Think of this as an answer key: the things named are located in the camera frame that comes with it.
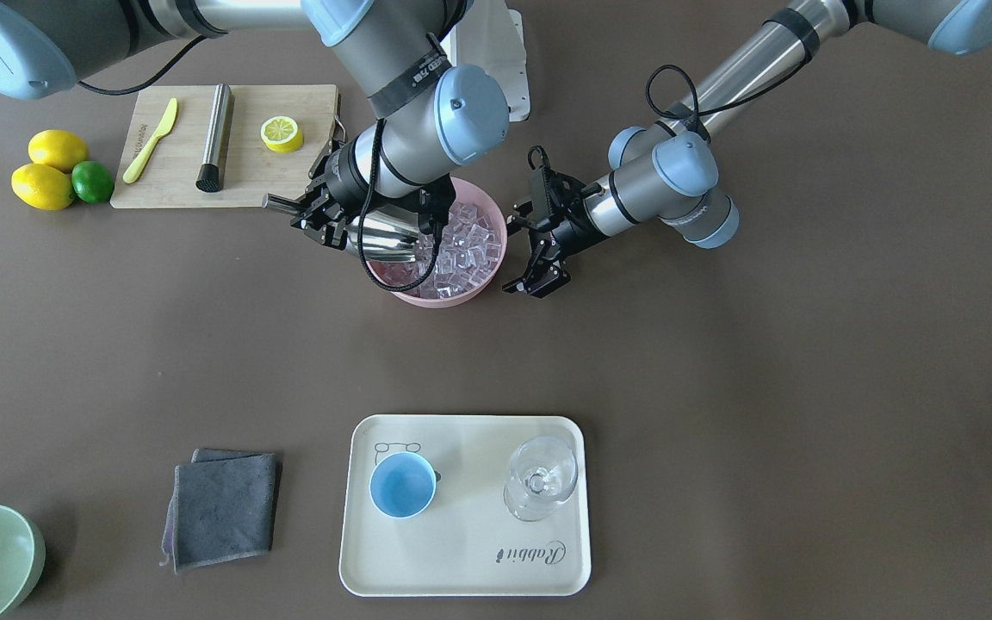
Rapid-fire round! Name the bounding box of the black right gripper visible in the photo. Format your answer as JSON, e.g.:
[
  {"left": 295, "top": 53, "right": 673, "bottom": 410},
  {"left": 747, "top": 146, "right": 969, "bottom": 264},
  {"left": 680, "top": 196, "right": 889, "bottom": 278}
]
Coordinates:
[{"left": 290, "top": 139, "right": 369, "bottom": 251}]

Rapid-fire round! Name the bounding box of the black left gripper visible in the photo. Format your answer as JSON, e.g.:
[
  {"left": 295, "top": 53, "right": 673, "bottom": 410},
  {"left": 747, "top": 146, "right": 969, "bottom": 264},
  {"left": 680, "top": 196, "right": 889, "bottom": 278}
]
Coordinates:
[{"left": 501, "top": 146, "right": 604, "bottom": 299}]

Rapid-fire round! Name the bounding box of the metal ice scoop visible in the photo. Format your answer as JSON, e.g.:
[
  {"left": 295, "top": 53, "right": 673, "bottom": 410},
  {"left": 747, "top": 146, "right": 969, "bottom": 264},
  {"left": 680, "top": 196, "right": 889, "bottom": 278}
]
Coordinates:
[{"left": 261, "top": 193, "right": 420, "bottom": 263}]

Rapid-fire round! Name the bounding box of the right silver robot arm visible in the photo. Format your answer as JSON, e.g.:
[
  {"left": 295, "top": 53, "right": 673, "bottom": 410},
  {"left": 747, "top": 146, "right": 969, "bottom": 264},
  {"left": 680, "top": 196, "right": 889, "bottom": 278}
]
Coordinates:
[{"left": 0, "top": 1, "right": 511, "bottom": 259}]

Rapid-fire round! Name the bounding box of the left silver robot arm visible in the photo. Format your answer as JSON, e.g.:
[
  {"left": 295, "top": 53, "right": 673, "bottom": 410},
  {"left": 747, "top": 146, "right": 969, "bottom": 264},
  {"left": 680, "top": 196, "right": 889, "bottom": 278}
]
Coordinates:
[{"left": 501, "top": 1, "right": 992, "bottom": 298}]

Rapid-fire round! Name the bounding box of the pink bowl of ice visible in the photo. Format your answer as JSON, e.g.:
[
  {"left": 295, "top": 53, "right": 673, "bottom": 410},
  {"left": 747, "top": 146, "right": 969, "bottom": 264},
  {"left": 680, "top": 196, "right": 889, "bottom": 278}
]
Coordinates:
[{"left": 369, "top": 177, "right": 507, "bottom": 307}]

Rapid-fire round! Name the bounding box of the light blue cup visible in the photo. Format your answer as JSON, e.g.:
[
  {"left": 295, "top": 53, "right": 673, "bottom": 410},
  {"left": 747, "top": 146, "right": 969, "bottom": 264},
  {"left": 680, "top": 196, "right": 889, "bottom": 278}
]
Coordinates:
[{"left": 369, "top": 452, "right": 438, "bottom": 518}]

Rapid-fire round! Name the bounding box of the half lemon slice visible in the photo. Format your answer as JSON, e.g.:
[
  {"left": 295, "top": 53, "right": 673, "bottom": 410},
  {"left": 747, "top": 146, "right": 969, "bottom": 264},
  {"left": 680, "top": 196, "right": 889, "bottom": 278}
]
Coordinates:
[{"left": 259, "top": 116, "right": 304, "bottom": 153}]

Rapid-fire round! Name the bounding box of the bamboo cutting board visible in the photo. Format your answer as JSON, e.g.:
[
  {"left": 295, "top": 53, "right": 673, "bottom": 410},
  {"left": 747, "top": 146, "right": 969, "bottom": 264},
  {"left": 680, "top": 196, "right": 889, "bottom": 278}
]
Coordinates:
[{"left": 110, "top": 84, "right": 339, "bottom": 209}]

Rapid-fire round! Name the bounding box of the steel muddler with black tip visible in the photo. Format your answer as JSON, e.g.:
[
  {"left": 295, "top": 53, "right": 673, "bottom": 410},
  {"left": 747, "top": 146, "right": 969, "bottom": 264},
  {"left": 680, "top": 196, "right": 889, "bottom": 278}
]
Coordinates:
[{"left": 195, "top": 84, "right": 235, "bottom": 193}]

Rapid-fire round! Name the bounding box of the yellow plastic knife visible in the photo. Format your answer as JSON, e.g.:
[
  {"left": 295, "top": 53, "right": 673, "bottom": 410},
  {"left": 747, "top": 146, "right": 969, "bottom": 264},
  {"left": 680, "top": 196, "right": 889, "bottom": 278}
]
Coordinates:
[{"left": 121, "top": 97, "right": 180, "bottom": 184}]

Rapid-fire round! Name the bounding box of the clear wine glass on tray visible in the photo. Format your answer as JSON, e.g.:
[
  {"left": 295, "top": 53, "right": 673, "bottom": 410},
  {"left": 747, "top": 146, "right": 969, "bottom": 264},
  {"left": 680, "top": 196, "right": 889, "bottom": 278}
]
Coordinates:
[{"left": 504, "top": 435, "right": 580, "bottom": 522}]

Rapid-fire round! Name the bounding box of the green lime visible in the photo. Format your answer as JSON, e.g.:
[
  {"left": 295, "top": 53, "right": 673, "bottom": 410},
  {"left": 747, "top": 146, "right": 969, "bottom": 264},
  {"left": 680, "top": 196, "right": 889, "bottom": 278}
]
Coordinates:
[{"left": 70, "top": 160, "right": 115, "bottom": 204}]

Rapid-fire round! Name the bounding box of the yellow lemon near board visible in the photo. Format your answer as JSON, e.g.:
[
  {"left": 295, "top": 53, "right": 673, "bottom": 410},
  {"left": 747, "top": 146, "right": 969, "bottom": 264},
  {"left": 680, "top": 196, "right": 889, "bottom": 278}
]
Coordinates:
[{"left": 27, "top": 129, "right": 90, "bottom": 174}]

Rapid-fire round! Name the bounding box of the yellow lemon outer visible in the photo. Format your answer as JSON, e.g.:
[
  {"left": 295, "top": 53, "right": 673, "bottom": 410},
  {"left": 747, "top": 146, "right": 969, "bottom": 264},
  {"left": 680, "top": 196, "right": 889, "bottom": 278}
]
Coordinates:
[{"left": 10, "top": 164, "right": 77, "bottom": 211}]

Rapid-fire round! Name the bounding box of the cream serving tray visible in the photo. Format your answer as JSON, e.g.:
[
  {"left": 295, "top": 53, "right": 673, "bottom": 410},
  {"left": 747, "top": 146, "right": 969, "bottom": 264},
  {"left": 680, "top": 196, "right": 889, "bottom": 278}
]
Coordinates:
[{"left": 338, "top": 413, "right": 592, "bottom": 597}]

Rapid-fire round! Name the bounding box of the folded grey cloth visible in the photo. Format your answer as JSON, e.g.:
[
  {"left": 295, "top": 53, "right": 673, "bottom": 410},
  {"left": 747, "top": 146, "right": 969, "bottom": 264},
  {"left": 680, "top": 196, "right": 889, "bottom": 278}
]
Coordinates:
[{"left": 160, "top": 448, "right": 281, "bottom": 574}]

